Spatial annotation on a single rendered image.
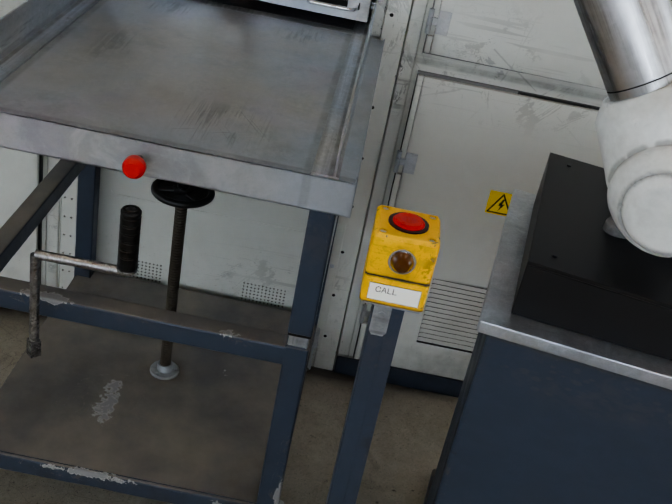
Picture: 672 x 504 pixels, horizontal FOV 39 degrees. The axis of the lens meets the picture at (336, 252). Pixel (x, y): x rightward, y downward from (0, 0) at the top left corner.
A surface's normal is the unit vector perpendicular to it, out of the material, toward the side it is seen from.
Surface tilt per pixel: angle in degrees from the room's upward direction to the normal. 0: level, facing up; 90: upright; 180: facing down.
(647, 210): 96
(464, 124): 90
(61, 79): 0
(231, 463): 0
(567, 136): 90
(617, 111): 72
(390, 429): 0
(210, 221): 90
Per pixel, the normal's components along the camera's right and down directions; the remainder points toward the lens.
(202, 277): -0.10, 0.49
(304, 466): 0.17, -0.85
